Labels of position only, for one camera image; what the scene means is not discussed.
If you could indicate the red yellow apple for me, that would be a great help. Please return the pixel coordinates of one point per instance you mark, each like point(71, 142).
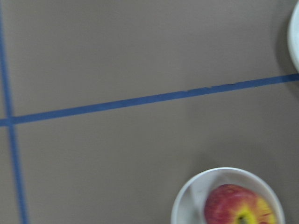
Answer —
point(234, 204)

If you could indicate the white bowl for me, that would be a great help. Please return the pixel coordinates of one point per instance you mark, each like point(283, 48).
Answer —
point(188, 207)

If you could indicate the white round plate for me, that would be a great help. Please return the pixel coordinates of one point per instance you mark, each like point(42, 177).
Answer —
point(293, 36)

